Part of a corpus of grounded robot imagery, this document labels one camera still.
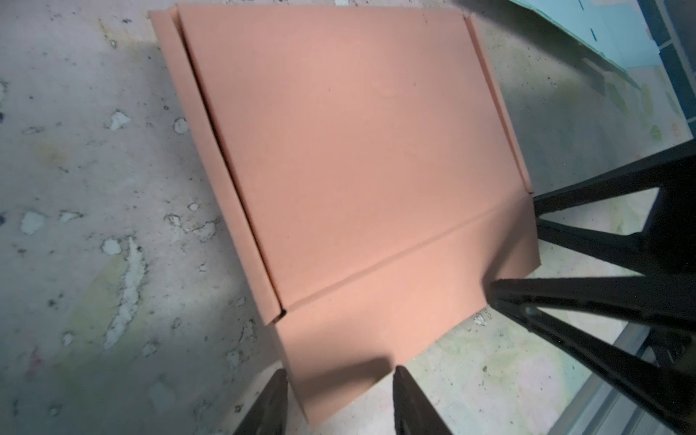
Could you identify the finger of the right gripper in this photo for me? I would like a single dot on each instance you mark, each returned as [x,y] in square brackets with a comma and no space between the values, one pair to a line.
[665,303]
[640,216]

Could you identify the light blue paper box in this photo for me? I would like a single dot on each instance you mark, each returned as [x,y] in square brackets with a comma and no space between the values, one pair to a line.
[616,30]

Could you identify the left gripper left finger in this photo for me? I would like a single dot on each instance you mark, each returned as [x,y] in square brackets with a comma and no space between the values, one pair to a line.
[268,414]

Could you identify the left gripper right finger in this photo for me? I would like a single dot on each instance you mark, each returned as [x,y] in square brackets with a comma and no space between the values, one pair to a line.
[413,412]

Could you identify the orange paper box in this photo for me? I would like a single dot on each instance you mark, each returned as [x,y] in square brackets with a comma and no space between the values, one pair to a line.
[368,172]

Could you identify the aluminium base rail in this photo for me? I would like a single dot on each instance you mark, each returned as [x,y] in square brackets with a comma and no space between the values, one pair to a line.
[666,391]

